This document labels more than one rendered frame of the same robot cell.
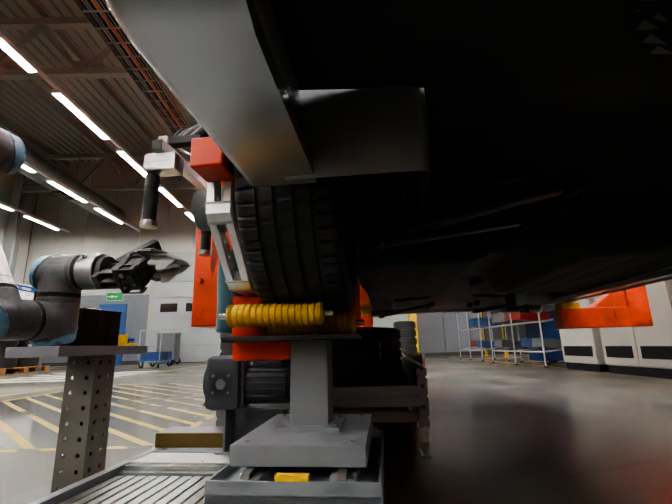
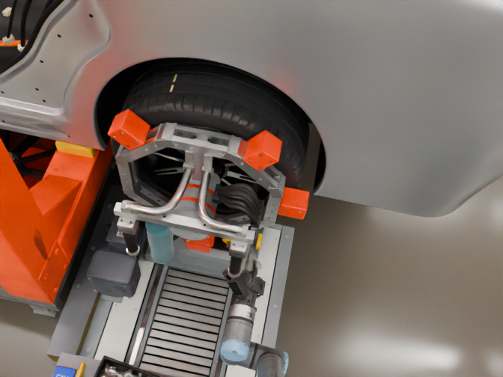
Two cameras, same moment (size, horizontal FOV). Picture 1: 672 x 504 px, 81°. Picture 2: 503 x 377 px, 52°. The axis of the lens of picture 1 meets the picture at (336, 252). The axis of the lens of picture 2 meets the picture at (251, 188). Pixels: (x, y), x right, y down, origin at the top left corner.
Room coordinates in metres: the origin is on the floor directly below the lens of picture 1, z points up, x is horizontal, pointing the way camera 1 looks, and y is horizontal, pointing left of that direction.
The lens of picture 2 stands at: (1.04, 1.13, 2.35)
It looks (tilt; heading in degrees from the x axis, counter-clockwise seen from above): 59 degrees down; 266
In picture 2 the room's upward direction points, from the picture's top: 10 degrees clockwise
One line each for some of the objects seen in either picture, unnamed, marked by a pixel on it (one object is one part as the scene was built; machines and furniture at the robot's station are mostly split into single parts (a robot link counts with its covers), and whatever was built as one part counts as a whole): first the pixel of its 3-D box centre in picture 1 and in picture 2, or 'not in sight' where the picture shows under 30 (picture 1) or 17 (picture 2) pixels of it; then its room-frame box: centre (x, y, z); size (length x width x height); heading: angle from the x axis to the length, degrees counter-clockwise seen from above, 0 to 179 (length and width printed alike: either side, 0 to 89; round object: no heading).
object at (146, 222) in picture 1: (150, 199); (236, 262); (1.00, 0.50, 0.83); 0.04 x 0.04 x 0.16
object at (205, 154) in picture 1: (214, 160); (293, 203); (0.83, 0.27, 0.85); 0.09 x 0.08 x 0.07; 173
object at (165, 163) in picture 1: (164, 164); (239, 240); (1.00, 0.47, 0.93); 0.09 x 0.05 x 0.05; 83
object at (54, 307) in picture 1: (52, 319); (236, 350); (0.96, 0.69, 0.51); 0.12 x 0.09 x 0.12; 169
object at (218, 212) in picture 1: (255, 206); (200, 185); (1.14, 0.24, 0.85); 0.54 x 0.07 x 0.54; 173
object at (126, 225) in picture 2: not in sight; (129, 217); (1.33, 0.43, 0.93); 0.09 x 0.05 x 0.05; 83
